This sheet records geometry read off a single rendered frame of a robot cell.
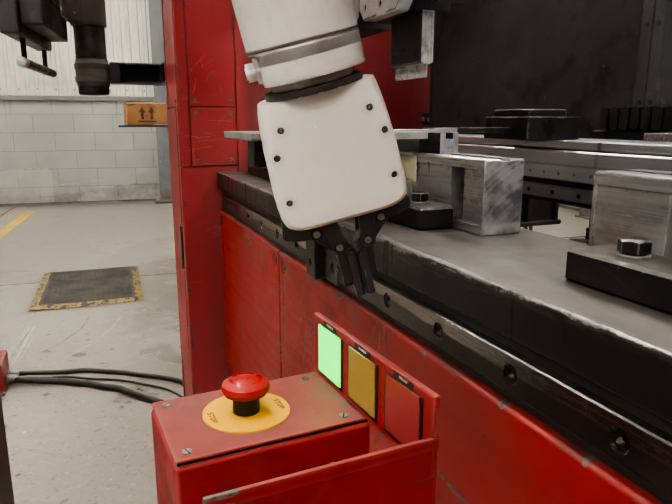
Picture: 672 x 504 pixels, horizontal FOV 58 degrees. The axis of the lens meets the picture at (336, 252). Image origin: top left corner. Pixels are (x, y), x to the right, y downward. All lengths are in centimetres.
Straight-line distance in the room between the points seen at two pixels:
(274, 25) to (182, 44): 133
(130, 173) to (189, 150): 637
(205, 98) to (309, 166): 132
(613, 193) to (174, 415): 44
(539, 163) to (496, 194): 33
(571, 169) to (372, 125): 63
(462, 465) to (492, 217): 30
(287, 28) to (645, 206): 35
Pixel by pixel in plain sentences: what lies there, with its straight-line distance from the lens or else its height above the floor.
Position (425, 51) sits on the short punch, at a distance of 96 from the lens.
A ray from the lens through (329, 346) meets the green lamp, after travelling 55.
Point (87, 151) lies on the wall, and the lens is 812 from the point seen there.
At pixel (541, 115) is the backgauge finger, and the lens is 108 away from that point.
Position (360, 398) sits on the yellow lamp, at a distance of 51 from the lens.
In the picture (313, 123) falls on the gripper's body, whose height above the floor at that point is 101.
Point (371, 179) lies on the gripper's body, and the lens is 46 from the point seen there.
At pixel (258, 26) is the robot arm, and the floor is 108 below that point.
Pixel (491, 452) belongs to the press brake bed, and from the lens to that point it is 62.
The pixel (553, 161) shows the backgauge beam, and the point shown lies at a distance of 108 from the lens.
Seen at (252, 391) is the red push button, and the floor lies 81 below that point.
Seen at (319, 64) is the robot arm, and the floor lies 105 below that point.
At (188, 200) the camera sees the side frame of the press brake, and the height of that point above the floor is 80.
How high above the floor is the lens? 102
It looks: 12 degrees down
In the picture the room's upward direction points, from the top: straight up
